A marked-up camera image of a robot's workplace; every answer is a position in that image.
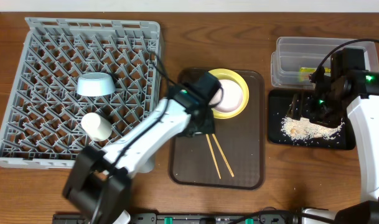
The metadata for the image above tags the green snack wrapper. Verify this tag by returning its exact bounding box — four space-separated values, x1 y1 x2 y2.
298 67 316 82

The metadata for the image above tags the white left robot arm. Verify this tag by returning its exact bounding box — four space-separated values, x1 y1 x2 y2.
62 72 222 224

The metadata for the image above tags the grey plastic dish rack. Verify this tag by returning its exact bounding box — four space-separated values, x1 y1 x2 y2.
0 17 163 169

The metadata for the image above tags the white cup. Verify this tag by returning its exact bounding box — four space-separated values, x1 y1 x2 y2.
81 113 112 141

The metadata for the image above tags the leftover cooked rice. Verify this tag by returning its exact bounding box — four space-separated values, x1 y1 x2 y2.
281 116 344 140

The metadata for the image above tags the light blue bowl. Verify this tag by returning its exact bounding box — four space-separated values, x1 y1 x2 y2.
77 72 116 96

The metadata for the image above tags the wooden chopstick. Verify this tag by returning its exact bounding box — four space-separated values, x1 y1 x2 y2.
212 134 235 177
205 134 222 179

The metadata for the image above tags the clear plastic waste bin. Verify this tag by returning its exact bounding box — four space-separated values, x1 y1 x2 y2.
271 36 379 90

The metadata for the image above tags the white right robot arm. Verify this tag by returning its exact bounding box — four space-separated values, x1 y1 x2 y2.
287 46 379 223

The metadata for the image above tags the black waste tray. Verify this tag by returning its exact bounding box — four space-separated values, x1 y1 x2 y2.
268 89 356 150

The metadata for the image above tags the yellow round plate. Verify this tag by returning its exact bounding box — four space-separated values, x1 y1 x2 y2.
208 68 249 119

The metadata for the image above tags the dark brown serving tray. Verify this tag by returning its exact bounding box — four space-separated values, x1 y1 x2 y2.
169 70 266 190

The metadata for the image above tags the white bowl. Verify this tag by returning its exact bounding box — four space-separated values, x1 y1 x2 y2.
209 79 243 113

